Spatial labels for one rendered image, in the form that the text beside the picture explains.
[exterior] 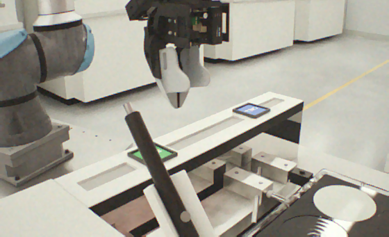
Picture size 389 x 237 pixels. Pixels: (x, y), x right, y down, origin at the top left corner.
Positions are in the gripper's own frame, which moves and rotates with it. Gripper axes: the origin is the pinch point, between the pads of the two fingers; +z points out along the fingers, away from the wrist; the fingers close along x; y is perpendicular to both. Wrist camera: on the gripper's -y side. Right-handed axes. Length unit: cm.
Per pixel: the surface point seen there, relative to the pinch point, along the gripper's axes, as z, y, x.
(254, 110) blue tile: 9.2, -4.1, 23.7
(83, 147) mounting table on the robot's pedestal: 23.6, -40.0, 2.9
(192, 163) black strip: 10.6, 1.6, 1.9
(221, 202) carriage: 17.6, 5.2, 5.1
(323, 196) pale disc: 15.7, 17.7, 15.6
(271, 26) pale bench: 59, -294, 426
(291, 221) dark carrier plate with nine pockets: 15.7, 17.6, 6.6
